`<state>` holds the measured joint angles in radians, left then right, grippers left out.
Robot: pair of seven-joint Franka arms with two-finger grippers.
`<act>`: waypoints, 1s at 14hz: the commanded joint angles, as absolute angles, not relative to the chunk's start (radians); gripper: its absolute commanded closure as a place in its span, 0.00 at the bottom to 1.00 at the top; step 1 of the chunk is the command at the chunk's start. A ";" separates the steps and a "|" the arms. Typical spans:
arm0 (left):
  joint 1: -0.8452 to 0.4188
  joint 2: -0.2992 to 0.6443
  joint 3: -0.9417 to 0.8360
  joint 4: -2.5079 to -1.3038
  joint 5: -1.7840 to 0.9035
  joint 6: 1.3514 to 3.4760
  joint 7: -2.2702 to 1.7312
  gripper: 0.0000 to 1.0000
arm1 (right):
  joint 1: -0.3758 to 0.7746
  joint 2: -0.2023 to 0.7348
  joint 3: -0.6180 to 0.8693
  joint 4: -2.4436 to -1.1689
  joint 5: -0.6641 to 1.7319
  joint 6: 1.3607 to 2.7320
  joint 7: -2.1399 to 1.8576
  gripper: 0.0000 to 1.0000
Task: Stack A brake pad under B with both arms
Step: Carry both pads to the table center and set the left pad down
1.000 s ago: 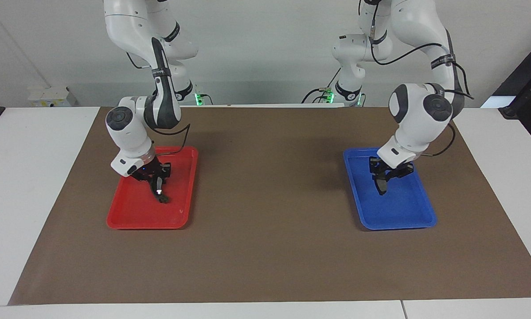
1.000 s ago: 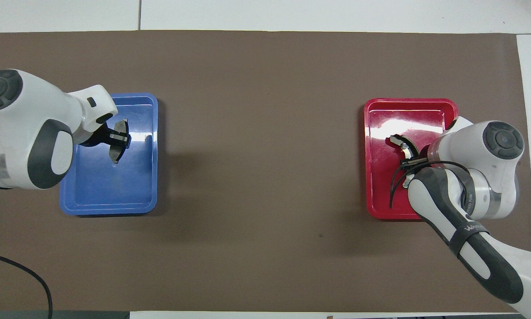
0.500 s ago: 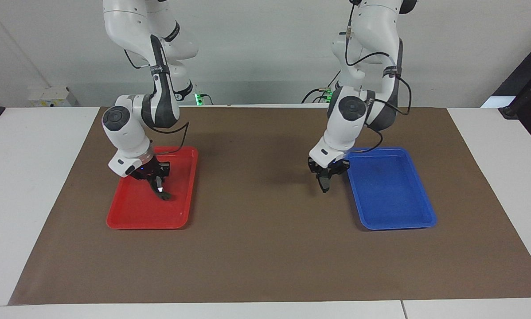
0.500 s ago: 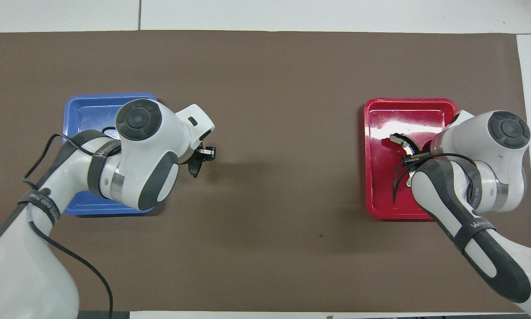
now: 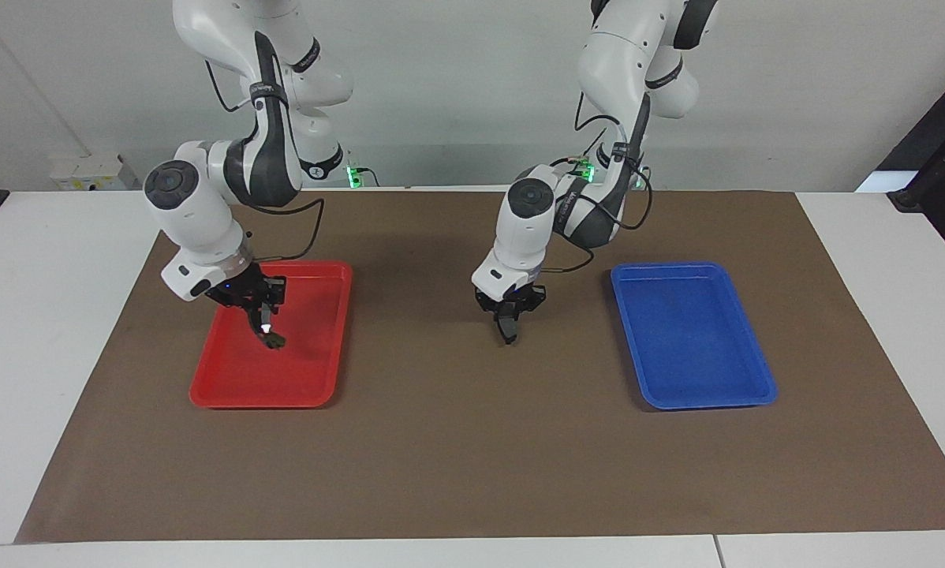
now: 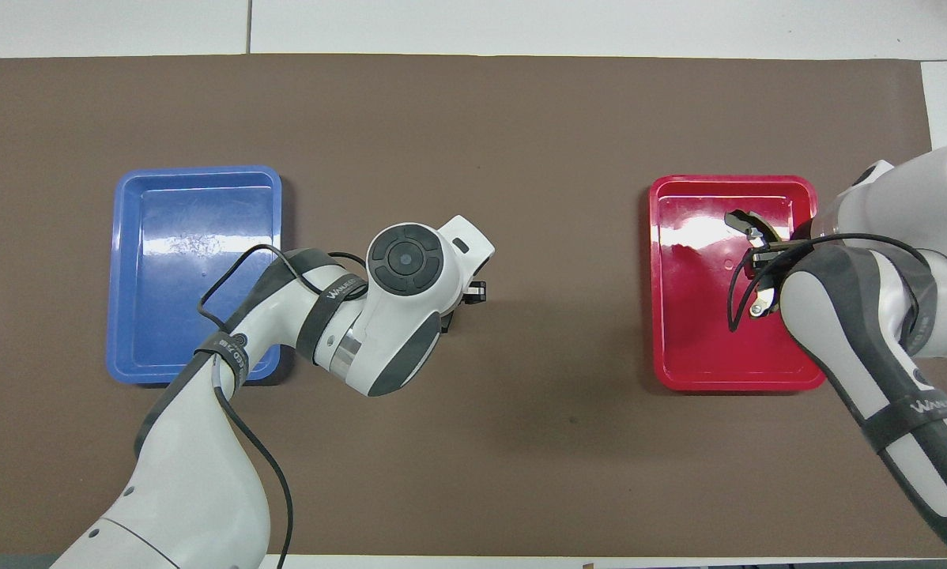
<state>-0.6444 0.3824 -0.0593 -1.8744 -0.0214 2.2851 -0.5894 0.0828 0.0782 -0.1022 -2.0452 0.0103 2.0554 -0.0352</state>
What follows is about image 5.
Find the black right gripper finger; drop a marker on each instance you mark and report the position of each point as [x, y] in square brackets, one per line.
[270, 312]
[255, 317]

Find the brown table mat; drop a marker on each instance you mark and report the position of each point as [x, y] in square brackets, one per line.
[472, 473]

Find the white wall socket box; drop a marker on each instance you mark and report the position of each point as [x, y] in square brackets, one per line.
[86, 172]

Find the blue plastic tray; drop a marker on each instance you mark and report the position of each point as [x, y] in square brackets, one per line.
[689, 339]

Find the red plastic tray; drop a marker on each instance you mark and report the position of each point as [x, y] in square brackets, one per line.
[299, 355]

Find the black equipment stand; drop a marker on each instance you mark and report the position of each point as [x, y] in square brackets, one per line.
[942, 173]

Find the curved brake shoe white web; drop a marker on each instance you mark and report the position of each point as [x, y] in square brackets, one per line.
[275, 341]

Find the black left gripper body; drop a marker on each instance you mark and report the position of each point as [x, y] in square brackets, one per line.
[520, 298]

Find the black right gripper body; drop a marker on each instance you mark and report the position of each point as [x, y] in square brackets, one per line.
[240, 290]

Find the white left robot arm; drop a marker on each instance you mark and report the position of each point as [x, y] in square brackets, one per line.
[524, 229]

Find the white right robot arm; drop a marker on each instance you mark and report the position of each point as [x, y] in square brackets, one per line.
[196, 213]

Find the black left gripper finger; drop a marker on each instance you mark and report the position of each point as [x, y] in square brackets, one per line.
[499, 315]
[521, 310]

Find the dark brake pad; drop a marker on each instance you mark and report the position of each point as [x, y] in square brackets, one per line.
[509, 331]

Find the green-lit controller box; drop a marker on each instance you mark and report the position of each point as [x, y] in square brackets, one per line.
[354, 176]
[585, 170]

